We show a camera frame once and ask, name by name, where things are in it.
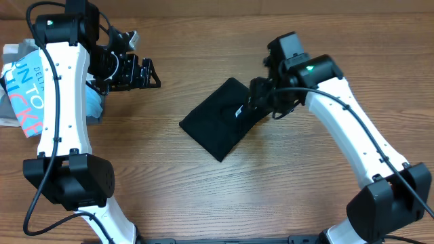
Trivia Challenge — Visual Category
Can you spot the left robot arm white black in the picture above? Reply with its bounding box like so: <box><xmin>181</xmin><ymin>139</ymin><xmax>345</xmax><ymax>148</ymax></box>
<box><xmin>23</xmin><ymin>11</ymin><xmax>161</xmax><ymax>243</ymax></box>

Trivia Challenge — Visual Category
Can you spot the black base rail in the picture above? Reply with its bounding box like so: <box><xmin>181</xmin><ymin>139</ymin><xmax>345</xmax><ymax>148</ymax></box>
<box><xmin>140</xmin><ymin>235</ymin><xmax>321</xmax><ymax>244</ymax></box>

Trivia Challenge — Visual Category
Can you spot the light blue printed t-shirt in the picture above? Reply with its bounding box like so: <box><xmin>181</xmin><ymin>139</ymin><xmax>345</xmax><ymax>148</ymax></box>
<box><xmin>1</xmin><ymin>43</ymin><xmax>105</xmax><ymax>140</ymax></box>

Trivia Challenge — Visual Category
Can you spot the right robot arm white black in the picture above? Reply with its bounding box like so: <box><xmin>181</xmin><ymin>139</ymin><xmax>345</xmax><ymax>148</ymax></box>
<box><xmin>248</xmin><ymin>54</ymin><xmax>433</xmax><ymax>243</ymax></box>

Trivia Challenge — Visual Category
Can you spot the black t-shirt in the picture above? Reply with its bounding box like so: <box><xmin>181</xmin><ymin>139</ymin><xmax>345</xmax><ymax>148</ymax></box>
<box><xmin>179</xmin><ymin>78</ymin><xmax>269</xmax><ymax>162</ymax></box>

